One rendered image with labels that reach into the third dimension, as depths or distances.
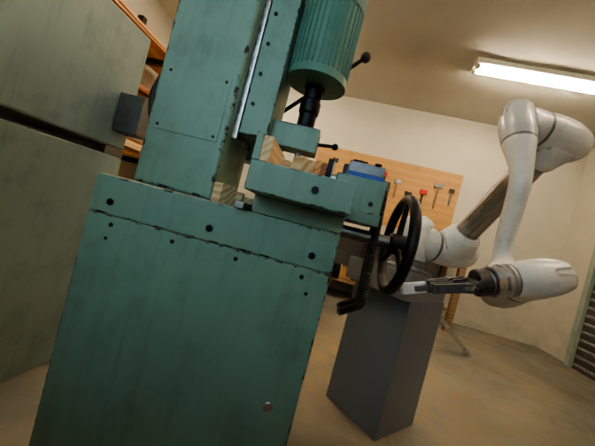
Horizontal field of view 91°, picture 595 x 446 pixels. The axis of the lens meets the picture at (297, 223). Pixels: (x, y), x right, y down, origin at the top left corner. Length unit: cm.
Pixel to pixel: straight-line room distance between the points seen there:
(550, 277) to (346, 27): 84
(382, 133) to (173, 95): 376
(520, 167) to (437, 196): 326
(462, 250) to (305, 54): 108
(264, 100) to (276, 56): 12
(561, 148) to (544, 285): 55
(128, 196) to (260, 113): 39
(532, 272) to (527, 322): 402
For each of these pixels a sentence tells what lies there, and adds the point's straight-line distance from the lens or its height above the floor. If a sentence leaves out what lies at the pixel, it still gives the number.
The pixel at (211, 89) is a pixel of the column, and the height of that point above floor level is 108.
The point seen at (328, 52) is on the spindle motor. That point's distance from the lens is 89.
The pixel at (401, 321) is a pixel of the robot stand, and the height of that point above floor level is 51.
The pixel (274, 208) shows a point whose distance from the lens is 66.
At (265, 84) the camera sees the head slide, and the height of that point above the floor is 114.
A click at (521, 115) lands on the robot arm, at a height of 133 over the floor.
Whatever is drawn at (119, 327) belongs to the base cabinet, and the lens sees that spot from 80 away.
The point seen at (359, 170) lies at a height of 98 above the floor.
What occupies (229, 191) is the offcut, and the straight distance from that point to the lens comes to 71.
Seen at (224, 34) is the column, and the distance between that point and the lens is 93.
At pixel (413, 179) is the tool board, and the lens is 433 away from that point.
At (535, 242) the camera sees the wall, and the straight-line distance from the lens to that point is 490.
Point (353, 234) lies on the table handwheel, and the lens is 84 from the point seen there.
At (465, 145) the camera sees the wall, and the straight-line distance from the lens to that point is 466.
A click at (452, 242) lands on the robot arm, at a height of 89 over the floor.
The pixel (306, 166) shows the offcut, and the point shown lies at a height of 91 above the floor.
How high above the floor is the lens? 81
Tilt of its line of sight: 1 degrees down
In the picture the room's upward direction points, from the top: 15 degrees clockwise
